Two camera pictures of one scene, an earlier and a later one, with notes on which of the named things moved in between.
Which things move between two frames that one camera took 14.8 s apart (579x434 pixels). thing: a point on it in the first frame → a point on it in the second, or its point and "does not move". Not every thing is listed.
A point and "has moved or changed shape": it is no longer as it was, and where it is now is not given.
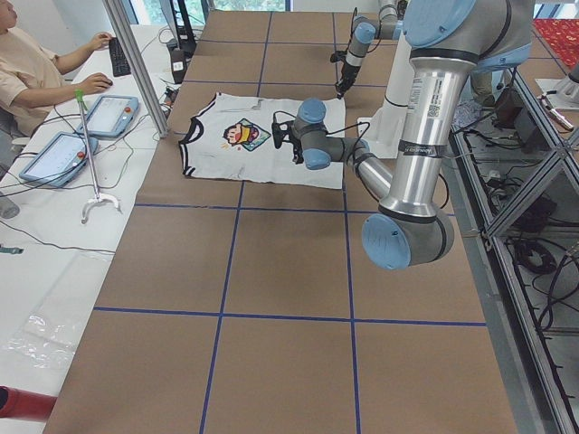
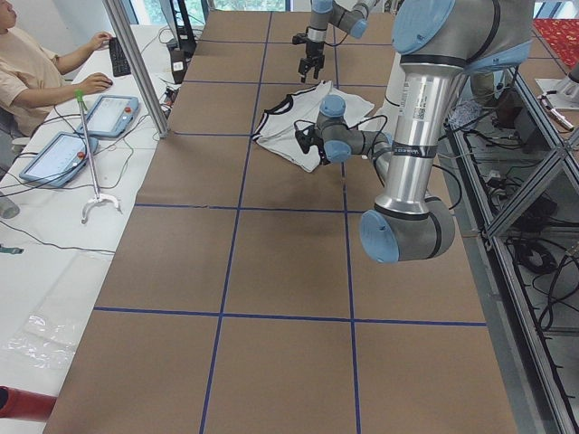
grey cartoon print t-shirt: x=232 y=140 has moved or changed shape
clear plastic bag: x=42 y=344 does not move
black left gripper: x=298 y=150 → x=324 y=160
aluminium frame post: x=114 y=11 does not move
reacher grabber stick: x=80 y=95 does not move
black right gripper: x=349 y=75 → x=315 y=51
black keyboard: x=119 y=64 does not move
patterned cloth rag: x=465 y=113 does not move
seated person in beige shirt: x=30 y=75 does not move
